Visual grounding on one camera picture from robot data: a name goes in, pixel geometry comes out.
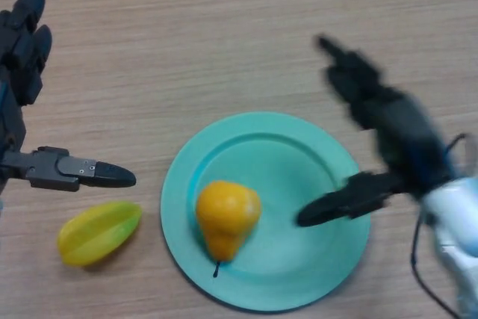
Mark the yellow orange pear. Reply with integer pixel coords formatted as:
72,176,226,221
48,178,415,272
196,179,261,279

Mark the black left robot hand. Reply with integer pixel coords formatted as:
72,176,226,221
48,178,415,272
0,0,137,200

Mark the teal green round plate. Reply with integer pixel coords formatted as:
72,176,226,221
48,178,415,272
160,111,371,312

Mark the yellow green starfruit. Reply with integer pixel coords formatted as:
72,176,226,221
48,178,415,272
56,201,143,267

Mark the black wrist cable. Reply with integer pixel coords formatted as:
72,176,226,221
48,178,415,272
409,133,470,319

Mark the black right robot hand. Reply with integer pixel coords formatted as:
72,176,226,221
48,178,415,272
297,34,455,227

